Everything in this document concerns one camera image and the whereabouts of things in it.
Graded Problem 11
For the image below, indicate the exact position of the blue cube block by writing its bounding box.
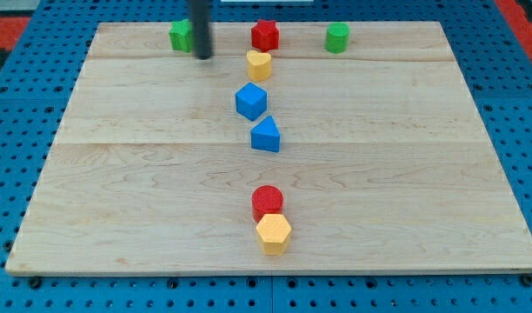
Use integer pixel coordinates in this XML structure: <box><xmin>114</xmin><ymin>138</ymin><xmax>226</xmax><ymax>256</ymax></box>
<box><xmin>235</xmin><ymin>83</ymin><xmax>267</xmax><ymax>121</ymax></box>

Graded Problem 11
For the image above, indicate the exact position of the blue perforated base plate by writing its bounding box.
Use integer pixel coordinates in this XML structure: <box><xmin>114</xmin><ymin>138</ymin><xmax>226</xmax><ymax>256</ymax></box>
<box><xmin>0</xmin><ymin>1</ymin><xmax>532</xmax><ymax>312</ymax></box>

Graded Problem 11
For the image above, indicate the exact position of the green star block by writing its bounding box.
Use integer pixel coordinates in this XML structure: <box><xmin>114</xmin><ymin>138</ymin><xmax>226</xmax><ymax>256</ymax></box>
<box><xmin>169</xmin><ymin>18</ymin><xmax>193</xmax><ymax>52</ymax></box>

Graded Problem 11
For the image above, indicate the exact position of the yellow heart block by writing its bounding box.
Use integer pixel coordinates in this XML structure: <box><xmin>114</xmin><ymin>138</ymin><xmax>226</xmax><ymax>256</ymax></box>
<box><xmin>246</xmin><ymin>50</ymin><xmax>272</xmax><ymax>82</ymax></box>

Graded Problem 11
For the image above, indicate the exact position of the blue triangle block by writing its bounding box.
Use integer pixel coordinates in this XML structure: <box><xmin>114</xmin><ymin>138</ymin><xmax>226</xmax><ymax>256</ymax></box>
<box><xmin>250</xmin><ymin>116</ymin><xmax>281</xmax><ymax>153</ymax></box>

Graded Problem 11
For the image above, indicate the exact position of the red cylinder block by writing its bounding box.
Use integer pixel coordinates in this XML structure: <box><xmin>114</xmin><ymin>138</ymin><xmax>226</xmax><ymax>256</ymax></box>
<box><xmin>251</xmin><ymin>185</ymin><xmax>284</xmax><ymax>223</ymax></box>

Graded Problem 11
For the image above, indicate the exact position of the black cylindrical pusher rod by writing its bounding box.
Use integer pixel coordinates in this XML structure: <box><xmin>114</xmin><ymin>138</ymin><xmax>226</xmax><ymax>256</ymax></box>
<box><xmin>188</xmin><ymin>0</ymin><xmax>212</xmax><ymax>60</ymax></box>

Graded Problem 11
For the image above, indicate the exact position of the yellow hexagon block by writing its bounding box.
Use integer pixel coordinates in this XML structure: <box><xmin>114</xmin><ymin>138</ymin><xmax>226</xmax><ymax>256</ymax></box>
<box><xmin>256</xmin><ymin>214</ymin><xmax>292</xmax><ymax>256</ymax></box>

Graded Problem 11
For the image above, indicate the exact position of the green cylinder block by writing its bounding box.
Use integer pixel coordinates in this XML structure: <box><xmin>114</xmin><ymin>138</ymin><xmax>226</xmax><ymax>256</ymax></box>
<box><xmin>324</xmin><ymin>22</ymin><xmax>350</xmax><ymax>54</ymax></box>

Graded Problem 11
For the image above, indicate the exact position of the red star block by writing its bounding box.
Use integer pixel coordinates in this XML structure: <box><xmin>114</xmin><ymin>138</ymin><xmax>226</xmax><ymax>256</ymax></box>
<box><xmin>251</xmin><ymin>19</ymin><xmax>280</xmax><ymax>52</ymax></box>

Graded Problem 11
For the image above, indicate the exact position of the light wooden board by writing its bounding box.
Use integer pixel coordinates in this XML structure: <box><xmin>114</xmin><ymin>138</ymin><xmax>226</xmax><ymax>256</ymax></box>
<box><xmin>5</xmin><ymin>22</ymin><xmax>532</xmax><ymax>276</ymax></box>

